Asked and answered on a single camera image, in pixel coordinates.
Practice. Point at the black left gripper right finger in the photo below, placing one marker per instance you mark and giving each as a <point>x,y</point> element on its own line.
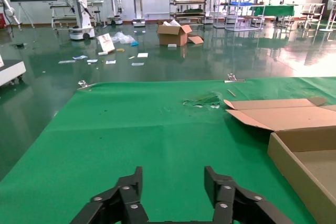
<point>228,203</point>

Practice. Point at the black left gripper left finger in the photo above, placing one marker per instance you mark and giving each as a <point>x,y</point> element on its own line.
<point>126,203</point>

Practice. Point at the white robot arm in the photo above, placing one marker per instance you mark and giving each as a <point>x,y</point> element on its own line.
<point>8,9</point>

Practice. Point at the cardboard box with round holes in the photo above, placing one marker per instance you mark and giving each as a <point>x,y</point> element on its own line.
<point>288,119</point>

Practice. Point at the small white box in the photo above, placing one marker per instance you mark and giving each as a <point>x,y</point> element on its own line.
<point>172,45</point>

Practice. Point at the green table cloth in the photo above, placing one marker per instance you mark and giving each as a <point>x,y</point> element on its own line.
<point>131,142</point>

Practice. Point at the short wooden stick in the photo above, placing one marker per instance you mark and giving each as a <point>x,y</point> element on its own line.
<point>231,92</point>

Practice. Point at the metal table clip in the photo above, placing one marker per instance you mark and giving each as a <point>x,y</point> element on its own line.
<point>83,85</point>
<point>232,79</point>

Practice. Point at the white paper sheet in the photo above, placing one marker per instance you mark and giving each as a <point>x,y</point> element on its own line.
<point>92,61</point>
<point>137,64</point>
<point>67,61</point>
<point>110,62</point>
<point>142,55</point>

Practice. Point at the blue white packet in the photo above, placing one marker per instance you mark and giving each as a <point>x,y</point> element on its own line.
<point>80,57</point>

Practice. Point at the blue glove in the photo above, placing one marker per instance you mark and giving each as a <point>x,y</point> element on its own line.
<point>134,43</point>

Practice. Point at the white printed carton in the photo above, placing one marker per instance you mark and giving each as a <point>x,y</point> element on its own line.
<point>106,43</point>

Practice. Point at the clear plastic bag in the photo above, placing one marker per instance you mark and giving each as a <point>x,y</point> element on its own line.
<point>122,37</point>

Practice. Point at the large open cardboard carton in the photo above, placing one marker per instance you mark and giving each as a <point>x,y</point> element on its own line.
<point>170,39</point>

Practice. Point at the white machine base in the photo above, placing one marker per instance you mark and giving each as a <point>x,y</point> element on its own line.
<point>10,73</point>

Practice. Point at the metal storage rack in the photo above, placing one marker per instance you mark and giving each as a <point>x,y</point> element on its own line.
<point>236,22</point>

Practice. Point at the white column robot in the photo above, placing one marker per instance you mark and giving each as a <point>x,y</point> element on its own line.
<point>114,20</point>

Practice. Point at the black stool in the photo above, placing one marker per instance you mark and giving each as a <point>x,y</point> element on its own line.
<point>97,12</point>

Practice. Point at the white mobile manipulator robot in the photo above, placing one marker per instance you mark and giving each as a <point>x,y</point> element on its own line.
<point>81,11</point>

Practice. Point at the green covered table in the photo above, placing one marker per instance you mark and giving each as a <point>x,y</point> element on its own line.
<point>273,10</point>

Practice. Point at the humanoid robot with outstretched arms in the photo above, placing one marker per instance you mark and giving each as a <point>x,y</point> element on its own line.
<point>137,3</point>

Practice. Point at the metal shelf cart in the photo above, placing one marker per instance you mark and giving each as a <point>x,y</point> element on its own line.
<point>187,1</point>

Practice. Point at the white workbench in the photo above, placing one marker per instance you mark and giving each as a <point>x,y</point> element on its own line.
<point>56,5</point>

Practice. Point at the white standing fan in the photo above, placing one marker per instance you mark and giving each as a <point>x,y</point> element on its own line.
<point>331,2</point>

